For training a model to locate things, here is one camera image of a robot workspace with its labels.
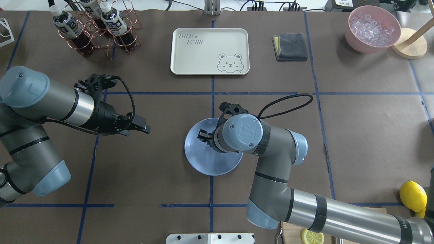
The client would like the wooden cutting board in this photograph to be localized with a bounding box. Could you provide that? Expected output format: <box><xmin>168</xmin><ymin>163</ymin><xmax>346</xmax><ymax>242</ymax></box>
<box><xmin>276</xmin><ymin>207</ymin><xmax>388</xmax><ymax>244</ymax></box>

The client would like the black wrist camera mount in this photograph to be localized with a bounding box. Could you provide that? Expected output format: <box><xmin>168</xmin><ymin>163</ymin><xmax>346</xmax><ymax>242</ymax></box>
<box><xmin>216</xmin><ymin>102</ymin><xmax>249</xmax><ymax>129</ymax></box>
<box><xmin>74</xmin><ymin>74</ymin><xmax>117</xmax><ymax>103</ymax></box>

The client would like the yellow lemon near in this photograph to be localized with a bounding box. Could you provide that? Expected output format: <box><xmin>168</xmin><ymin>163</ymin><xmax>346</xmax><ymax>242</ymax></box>
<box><xmin>399</xmin><ymin>180</ymin><xmax>428</xmax><ymax>212</ymax></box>

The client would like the drink bottle one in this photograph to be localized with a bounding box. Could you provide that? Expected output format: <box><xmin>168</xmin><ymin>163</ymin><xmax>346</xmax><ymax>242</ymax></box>
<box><xmin>49</xmin><ymin>5</ymin><xmax>93</xmax><ymax>56</ymax></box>

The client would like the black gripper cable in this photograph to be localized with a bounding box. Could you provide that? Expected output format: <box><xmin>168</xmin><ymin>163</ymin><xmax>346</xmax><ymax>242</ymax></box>
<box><xmin>257</xmin><ymin>93</ymin><xmax>314</xmax><ymax>120</ymax></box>
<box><xmin>41</xmin><ymin>75</ymin><xmax>136</xmax><ymax>136</ymax></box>

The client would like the white cup rack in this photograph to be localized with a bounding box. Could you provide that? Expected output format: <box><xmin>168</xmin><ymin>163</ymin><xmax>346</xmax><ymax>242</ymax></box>
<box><xmin>0</xmin><ymin>18</ymin><xmax>15</xmax><ymax>47</ymax></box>

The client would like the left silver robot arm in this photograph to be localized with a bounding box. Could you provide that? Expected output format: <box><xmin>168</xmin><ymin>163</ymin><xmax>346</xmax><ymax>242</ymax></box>
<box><xmin>0</xmin><ymin>65</ymin><xmax>151</xmax><ymax>207</ymax></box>

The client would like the blue plate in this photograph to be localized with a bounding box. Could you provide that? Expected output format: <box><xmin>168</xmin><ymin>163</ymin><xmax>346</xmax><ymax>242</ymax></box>
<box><xmin>184</xmin><ymin>118</ymin><xmax>243</xmax><ymax>176</ymax></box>

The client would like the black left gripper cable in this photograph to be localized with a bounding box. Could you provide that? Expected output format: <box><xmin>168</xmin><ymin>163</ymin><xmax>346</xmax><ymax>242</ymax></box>
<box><xmin>41</xmin><ymin>75</ymin><xmax>136</xmax><ymax>136</ymax></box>

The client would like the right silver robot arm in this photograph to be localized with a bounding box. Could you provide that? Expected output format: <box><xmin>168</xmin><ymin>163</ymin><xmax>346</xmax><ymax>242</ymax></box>
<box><xmin>197</xmin><ymin>113</ymin><xmax>433</xmax><ymax>244</ymax></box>

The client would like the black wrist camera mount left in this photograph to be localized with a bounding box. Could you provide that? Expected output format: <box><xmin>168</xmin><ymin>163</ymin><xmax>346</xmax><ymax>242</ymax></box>
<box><xmin>74</xmin><ymin>74</ymin><xmax>117</xmax><ymax>103</ymax></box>

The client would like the copper wire bottle rack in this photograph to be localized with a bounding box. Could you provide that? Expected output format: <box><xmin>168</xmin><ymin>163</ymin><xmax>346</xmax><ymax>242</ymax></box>
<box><xmin>59</xmin><ymin>0</ymin><xmax>142</xmax><ymax>57</ymax></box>

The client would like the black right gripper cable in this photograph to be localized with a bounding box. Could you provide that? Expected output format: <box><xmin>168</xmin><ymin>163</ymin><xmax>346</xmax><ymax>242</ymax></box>
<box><xmin>257</xmin><ymin>93</ymin><xmax>314</xmax><ymax>120</ymax></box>

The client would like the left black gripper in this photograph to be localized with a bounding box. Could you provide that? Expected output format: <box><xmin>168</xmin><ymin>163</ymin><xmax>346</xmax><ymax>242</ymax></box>
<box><xmin>92</xmin><ymin>102</ymin><xmax>151</xmax><ymax>136</ymax></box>

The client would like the drink bottle three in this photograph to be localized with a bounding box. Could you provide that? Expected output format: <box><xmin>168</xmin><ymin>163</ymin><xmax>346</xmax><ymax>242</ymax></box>
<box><xmin>79</xmin><ymin>0</ymin><xmax>102</xmax><ymax>20</ymax></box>

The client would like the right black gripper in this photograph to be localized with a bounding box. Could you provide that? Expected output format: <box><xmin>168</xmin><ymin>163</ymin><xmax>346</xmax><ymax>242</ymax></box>
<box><xmin>197</xmin><ymin>129</ymin><xmax>224</xmax><ymax>153</ymax></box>

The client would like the lemon half slice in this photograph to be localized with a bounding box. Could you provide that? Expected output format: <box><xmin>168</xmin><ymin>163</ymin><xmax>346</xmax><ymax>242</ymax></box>
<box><xmin>301</xmin><ymin>228</ymin><xmax>324</xmax><ymax>244</ymax></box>

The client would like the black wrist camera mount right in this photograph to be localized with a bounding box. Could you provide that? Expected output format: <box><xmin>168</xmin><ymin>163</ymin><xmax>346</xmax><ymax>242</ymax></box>
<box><xmin>216</xmin><ymin>102</ymin><xmax>249</xmax><ymax>129</ymax></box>

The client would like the yellow lemon far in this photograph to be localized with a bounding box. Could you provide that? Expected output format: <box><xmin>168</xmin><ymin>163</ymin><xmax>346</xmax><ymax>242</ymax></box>
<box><xmin>414</xmin><ymin>207</ymin><xmax>426</xmax><ymax>218</ymax></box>

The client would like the grey folded cloth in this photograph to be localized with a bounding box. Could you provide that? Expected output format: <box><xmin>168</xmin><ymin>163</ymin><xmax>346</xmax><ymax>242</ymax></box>
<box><xmin>272</xmin><ymin>33</ymin><xmax>308</xmax><ymax>61</ymax></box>

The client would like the pink bowl of ice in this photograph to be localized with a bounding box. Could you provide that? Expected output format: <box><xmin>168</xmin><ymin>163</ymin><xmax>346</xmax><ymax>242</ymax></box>
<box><xmin>345</xmin><ymin>5</ymin><xmax>401</xmax><ymax>54</ymax></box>

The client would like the aluminium frame post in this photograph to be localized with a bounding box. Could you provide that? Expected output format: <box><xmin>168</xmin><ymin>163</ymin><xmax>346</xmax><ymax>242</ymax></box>
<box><xmin>203</xmin><ymin>0</ymin><xmax>221</xmax><ymax>16</ymax></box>

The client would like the yellow lemon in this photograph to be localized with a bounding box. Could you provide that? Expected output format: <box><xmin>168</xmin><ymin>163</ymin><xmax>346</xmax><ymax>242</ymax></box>
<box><xmin>414</xmin><ymin>207</ymin><xmax>426</xmax><ymax>218</ymax></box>
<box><xmin>399</xmin><ymin>180</ymin><xmax>428</xmax><ymax>212</ymax></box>

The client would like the wooden cup stand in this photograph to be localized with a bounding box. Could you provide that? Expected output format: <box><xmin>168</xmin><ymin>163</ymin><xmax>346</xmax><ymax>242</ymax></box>
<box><xmin>392</xmin><ymin>18</ymin><xmax>434</xmax><ymax>59</ymax></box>

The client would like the cream bear tray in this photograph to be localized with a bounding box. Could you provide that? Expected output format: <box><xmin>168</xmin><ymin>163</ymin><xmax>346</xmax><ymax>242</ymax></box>
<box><xmin>170</xmin><ymin>28</ymin><xmax>250</xmax><ymax>76</ymax></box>

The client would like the drink bottle two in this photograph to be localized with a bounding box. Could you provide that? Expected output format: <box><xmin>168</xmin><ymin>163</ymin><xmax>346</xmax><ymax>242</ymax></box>
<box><xmin>99</xmin><ymin>1</ymin><xmax>136</xmax><ymax>52</ymax></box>

